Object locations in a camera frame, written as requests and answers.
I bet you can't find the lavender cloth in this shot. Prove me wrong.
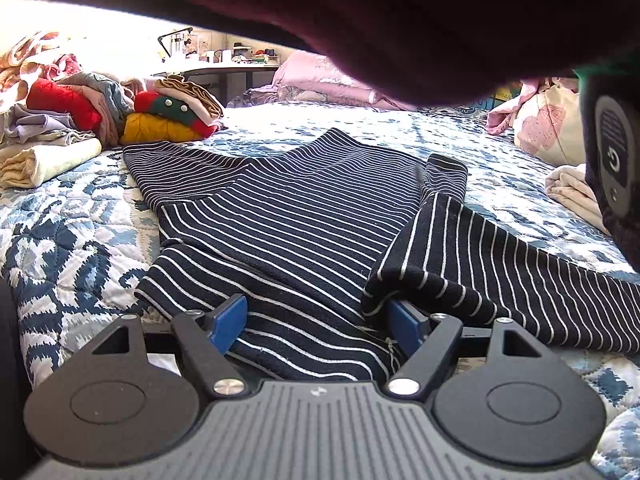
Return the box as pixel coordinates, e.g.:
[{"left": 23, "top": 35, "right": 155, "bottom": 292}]
[{"left": 5, "top": 105, "right": 96, "bottom": 149}]

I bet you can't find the red green buttoned garment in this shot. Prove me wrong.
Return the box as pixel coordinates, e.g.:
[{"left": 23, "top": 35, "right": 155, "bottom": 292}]
[{"left": 134, "top": 91, "right": 221, "bottom": 139}]

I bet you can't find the folded beige cloth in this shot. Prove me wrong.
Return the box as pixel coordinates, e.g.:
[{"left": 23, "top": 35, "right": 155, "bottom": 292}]
[{"left": 152, "top": 74, "right": 227, "bottom": 119}]

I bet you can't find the peach floral blanket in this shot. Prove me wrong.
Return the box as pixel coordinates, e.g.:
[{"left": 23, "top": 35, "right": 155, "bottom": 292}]
[{"left": 0, "top": 30, "right": 81, "bottom": 111}]

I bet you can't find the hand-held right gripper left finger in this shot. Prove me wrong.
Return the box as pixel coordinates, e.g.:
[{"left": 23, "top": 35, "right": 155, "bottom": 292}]
[{"left": 92, "top": 294, "right": 249, "bottom": 397}]

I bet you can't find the dark desk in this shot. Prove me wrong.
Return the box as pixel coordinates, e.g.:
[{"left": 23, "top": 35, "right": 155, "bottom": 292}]
[{"left": 165, "top": 62, "right": 283, "bottom": 107}]

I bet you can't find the colourful alphabet play mat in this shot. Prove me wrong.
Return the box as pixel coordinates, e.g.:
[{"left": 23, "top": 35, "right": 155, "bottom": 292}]
[{"left": 492, "top": 80, "right": 523, "bottom": 103}]

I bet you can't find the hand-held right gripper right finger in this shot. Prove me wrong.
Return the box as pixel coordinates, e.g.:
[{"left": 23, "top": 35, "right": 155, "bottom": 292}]
[{"left": 386, "top": 300, "right": 543, "bottom": 397}]

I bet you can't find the grey blue garment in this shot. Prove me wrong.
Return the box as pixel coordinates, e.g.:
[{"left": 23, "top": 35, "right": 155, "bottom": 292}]
[{"left": 55, "top": 71, "right": 135, "bottom": 143}]

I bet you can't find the floral cream pink comforter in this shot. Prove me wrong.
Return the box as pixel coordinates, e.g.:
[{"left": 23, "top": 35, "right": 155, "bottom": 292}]
[{"left": 485, "top": 77, "right": 588, "bottom": 166}]

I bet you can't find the blue white patterned quilt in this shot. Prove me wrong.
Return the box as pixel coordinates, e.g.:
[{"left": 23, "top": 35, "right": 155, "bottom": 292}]
[{"left": 0, "top": 95, "right": 640, "bottom": 471}]

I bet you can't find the folded cream towel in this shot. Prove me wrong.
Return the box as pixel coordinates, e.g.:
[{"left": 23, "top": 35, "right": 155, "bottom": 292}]
[{"left": 0, "top": 137, "right": 103, "bottom": 191}]

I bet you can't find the black desk lamp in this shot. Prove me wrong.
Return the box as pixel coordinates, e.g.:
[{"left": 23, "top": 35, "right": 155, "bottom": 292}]
[{"left": 157, "top": 30, "right": 196, "bottom": 59}]

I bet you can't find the yellow cloth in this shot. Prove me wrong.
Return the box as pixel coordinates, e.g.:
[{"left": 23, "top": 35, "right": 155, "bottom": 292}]
[{"left": 120, "top": 112, "right": 207, "bottom": 146}]

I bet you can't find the person's left forearm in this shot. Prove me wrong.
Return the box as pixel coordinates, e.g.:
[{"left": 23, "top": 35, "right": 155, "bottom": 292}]
[{"left": 0, "top": 0, "right": 640, "bottom": 111}]

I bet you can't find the folded light pink cloth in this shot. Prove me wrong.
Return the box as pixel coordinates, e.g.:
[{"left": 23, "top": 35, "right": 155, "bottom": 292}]
[{"left": 545, "top": 164, "right": 608, "bottom": 232}]

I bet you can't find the desk clutter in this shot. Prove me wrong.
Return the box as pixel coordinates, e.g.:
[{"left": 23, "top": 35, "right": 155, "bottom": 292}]
[{"left": 187, "top": 35, "right": 282, "bottom": 67}]

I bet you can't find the pink pillow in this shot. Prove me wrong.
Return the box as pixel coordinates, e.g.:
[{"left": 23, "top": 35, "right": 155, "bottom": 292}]
[{"left": 272, "top": 52, "right": 416, "bottom": 111}]

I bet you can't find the dark white-striped shirt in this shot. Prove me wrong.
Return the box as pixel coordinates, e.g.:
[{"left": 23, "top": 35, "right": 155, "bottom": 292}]
[{"left": 122, "top": 127, "right": 640, "bottom": 381}]

